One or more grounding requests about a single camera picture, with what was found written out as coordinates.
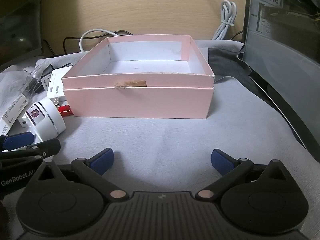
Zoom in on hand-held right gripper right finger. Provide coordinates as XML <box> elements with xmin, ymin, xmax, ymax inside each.
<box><xmin>196</xmin><ymin>149</ymin><xmax>290</xmax><ymax>201</ymax></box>

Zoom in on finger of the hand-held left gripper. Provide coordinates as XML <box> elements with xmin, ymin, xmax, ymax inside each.
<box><xmin>0</xmin><ymin>132</ymin><xmax>35</xmax><ymax>152</ymax></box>
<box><xmin>0</xmin><ymin>139</ymin><xmax>62</xmax><ymax>168</ymax></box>

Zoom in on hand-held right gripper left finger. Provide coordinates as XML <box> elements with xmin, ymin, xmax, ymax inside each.
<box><xmin>32</xmin><ymin>148</ymin><xmax>128</xmax><ymax>202</ymax></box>

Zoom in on white round device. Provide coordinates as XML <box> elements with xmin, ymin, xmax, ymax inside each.
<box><xmin>29</xmin><ymin>96</ymin><xmax>66</xmax><ymax>141</ymax></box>

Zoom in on small white charger cube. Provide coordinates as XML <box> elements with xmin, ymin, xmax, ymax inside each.
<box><xmin>17</xmin><ymin>113</ymin><xmax>35</xmax><ymax>128</ymax></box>

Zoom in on white labelled packet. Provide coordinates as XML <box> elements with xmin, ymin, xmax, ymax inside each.
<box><xmin>0</xmin><ymin>91</ymin><xmax>28</xmax><ymax>137</ymax></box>

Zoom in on black item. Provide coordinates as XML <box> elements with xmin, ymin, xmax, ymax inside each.
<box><xmin>24</xmin><ymin>64</ymin><xmax>55</xmax><ymax>97</ymax></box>

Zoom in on white rectangular adapter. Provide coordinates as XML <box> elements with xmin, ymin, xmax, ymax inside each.
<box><xmin>46</xmin><ymin>67</ymin><xmax>73</xmax><ymax>105</ymax></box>

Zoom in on pink cardboard box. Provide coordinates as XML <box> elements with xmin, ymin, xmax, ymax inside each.
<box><xmin>61</xmin><ymin>34</ymin><xmax>215</xmax><ymax>119</ymax></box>

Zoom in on red tube with gold cap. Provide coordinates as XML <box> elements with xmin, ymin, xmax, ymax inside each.
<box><xmin>57</xmin><ymin>104</ymin><xmax>74</xmax><ymax>118</ymax></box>

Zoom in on grey cloth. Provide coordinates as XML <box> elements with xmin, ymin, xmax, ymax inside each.
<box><xmin>0</xmin><ymin>39</ymin><xmax>320</xmax><ymax>240</ymax></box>

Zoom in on black monitor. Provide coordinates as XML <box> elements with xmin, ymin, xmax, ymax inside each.
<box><xmin>0</xmin><ymin>0</ymin><xmax>43</xmax><ymax>71</ymax></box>

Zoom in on black monitor screen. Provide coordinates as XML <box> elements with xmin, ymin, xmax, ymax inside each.
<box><xmin>241</xmin><ymin>0</ymin><xmax>320</xmax><ymax>151</ymax></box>

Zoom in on thin black cable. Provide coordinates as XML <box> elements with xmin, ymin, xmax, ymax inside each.
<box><xmin>62</xmin><ymin>31</ymin><xmax>133</xmax><ymax>56</ymax></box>

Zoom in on white cable loop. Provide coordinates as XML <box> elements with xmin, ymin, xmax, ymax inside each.
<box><xmin>79</xmin><ymin>29</ymin><xmax>121</xmax><ymax>53</ymax></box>

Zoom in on coiled white cable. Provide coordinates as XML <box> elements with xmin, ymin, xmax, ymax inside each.
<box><xmin>211</xmin><ymin>0</ymin><xmax>238</xmax><ymax>41</ymax></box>

